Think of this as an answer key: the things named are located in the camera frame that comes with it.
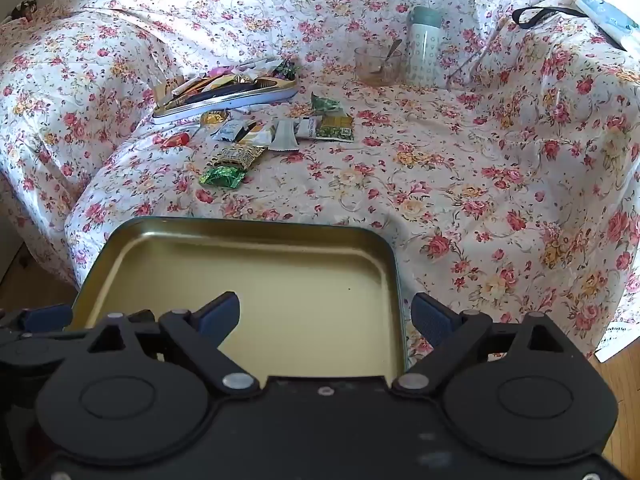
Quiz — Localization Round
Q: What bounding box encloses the pile of assorted snacks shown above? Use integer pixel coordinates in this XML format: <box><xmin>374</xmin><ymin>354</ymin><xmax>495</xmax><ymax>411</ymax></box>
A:
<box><xmin>172</xmin><ymin>56</ymin><xmax>301</xmax><ymax>103</ymax></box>

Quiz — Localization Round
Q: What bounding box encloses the black strap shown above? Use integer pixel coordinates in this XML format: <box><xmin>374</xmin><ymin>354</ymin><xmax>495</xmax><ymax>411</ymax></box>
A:
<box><xmin>511</xmin><ymin>6</ymin><xmax>586</xmax><ymax>31</ymax></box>

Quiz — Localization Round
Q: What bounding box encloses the yellow snack packet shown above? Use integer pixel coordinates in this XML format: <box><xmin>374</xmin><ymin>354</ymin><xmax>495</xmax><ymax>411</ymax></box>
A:
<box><xmin>316</xmin><ymin>114</ymin><xmax>355</xmax><ymax>142</ymax></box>

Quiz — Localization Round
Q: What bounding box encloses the thin metal rod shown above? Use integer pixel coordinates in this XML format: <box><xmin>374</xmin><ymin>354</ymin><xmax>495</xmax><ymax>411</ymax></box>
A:
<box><xmin>446</xmin><ymin>40</ymin><xmax>498</xmax><ymax>83</ymax></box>

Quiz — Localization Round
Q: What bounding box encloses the orange white snack packet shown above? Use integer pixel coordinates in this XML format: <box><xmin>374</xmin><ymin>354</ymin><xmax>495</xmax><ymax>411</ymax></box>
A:
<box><xmin>235</xmin><ymin>121</ymin><xmax>278</xmax><ymax>150</ymax></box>

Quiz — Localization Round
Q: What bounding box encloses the boat-shaped white gold tin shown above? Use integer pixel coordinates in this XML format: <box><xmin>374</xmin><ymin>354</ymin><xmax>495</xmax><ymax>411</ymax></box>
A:
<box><xmin>152</xmin><ymin>71</ymin><xmax>301</xmax><ymax>126</ymax></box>

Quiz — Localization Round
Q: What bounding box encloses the green foil candy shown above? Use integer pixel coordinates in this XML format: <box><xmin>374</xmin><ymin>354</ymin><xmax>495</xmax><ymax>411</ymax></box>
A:
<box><xmin>199</xmin><ymin>165</ymin><xmax>248</xmax><ymax>190</ymax></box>

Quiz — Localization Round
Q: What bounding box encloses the white blue snack packet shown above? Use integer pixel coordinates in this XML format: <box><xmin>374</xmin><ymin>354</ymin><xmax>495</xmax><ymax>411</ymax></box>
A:
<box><xmin>211</xmin><ymin>121</ymin><xmax>247</xmax><ymax>142</ymax></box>

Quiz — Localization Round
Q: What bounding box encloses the gold rectangular tin tray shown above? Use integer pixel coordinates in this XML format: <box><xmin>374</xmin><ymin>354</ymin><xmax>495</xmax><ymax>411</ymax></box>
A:
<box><xmin>70</xmin><ymin>217</ymin><xmax>407</xmax><ymax>378</ymax></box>

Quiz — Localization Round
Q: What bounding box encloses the grey foil snack packet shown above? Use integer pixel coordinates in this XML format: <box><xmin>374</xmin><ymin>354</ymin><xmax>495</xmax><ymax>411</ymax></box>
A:
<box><xmin>268</xmin><ymin>120</ymin><xmax>300</xmax><ymax>152</ymax></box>

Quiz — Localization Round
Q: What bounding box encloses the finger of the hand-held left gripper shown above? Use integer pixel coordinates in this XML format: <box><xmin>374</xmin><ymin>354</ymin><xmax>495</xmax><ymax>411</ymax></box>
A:
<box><xmin>0</xmin><ymin>304</ymin><xmax>76</xmax><ymax>347</ymax></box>

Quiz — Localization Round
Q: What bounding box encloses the clear glass cup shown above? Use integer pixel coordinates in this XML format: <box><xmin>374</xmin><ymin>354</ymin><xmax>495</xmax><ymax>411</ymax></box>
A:
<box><xmin>354</xmin><ymin>46</ymin><xmax>406</xmax><ymax>87</ymax></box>

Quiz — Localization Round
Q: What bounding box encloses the white black snack packet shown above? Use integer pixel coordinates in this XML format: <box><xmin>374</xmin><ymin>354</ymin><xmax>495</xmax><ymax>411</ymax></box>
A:
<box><xmin>294</xmin><ymin>116</ymin><xmax>322</xmax><ymax>140</ymax></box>

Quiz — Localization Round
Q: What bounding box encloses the small dark object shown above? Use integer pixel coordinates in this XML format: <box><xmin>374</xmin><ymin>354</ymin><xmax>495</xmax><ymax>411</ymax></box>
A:
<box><xmin>10</xmin><ymin>0</ymin><xmax>39</xmax><ymax>22</ymax></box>

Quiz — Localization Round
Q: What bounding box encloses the white printed paper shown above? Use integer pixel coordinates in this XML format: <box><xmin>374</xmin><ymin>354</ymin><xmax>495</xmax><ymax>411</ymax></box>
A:
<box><xmin>594</xmin><ymin>319</ymin><xmax>640</xmax><ymax>364</ymax></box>

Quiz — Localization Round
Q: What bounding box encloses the metal spoon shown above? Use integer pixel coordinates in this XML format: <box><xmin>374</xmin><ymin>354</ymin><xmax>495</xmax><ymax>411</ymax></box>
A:
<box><xmin>376</xmin><ymin>40</ymin><xmax>404</xmax><ymax>75</ymax></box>

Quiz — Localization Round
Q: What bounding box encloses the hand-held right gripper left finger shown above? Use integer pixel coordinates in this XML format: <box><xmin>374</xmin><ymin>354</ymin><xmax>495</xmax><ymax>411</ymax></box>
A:
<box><xmin>86</xmin><ymin>291</ymin><xmax>260</xmax><ymax>396</ymax></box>

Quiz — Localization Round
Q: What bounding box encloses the brown patterned snack packet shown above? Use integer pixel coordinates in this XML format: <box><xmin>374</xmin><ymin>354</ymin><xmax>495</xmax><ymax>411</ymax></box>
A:
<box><xmin>209</xmin><ymin>144</ymin><xmax>268</xmax><ymax>167</ymax></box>

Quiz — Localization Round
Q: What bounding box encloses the green white wrapper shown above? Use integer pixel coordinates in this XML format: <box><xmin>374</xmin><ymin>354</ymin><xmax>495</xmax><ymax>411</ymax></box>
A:
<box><xmin>311</xmin><ymin>92</ymin><xmax>343</xmax><ymax>113</ymax></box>

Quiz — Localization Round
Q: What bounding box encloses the teal lidded patterned bottle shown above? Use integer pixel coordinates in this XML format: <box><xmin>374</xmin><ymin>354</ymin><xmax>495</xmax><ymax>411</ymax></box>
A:
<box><xmin>404</xmin><ymin>6</ymin><xmax>447</xmax><ymax>89</ymax></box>

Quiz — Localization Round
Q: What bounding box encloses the blue white plastic packet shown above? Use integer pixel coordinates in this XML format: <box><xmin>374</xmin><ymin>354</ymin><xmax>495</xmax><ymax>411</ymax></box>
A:
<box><xmin>574</xmin><ymin>0</ymin><xmax>640</xmax><ymax>52</ymax></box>

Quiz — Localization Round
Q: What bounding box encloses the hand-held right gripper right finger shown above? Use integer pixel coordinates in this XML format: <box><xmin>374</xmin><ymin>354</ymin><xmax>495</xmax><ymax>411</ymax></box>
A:
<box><xmin>394</xmin><ymin>292</ymin><xmax>563</xmax><ymax>395</ymax></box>

